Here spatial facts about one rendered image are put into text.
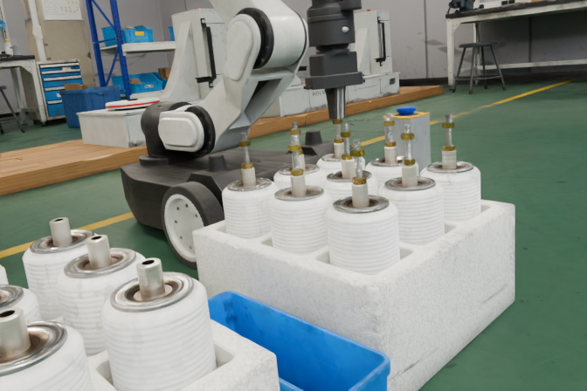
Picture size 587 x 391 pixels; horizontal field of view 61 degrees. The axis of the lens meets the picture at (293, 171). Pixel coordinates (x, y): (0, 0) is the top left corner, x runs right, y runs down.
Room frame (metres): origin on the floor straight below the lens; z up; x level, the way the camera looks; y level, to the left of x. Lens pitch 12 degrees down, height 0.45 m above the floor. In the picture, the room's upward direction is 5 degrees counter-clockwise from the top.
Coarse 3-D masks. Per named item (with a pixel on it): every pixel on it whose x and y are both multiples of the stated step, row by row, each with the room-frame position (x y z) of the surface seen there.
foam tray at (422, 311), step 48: (240, 240) 0.75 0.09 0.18; (480, 240) 0.72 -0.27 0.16; (240, 288) 0.74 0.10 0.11; (288, 288) 0.65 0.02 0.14; (336, 288) 0.59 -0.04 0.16; (384, 288) 0.55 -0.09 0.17; (432, 288) 0.62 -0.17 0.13; (480, 288) 0.72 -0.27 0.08; (384, 336) 0.55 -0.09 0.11; (432, 336) 0.62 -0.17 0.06
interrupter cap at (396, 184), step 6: (390, 180) 0.75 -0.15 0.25; (396, 180) 0.75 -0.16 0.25; (420, 180) 0.74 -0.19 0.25; (426, 180) 0.74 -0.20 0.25; (432, 180) 0.73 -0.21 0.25; (384, 186) 0.73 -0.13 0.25; (390, 186) 0.72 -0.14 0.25; (396, 186) 0.72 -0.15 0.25; (402, 186) 0.73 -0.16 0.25; (414, 186) 0.72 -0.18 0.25; (420, 186) 0.70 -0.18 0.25; (426, 186) 0.70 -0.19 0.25; (432, 186) 0.70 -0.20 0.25
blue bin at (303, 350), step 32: (224, 320) 0.69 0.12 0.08; (256, 320) 0.66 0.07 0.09; (288, 320) 0.61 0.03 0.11; (288, 352) 0.61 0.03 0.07; (320, 352) 0.57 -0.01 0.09; (352, 352) 0.53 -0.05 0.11; (288, 384) 0.47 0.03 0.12; (320, 384) 0.57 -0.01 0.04; (352, 384) 0.53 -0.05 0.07; (384, 384) 0.49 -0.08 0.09
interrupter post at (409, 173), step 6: (402, 168) 0.73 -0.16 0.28; (408, 168) 0.72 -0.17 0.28; (414, 168) 0.72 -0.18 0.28; (402, 174) 0.73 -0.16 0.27; (408, 174) 0.72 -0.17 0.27; (414, 174) 0.72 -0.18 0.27; (402, 180) 0.73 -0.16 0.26; (408, 180) 0.72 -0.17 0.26; (414, 180) 0.72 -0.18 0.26; (408, 186) 0.72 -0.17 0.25
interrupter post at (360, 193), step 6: (354, 186) 0.64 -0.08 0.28; (360, 186) 0.64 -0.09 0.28; (366, 186) 0.64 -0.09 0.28; (354, 192) 0.64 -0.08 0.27; (360, 192) 0.64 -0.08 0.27; (366, 192) 0.64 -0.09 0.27; (354, 198) 0.64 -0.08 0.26; (360, 198) 0.64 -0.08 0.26; (366, 198) 0.64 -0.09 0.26; (354, 204) 0.64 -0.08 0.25; (360, 204) 0.64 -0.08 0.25; (366, 204) 0.64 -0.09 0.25
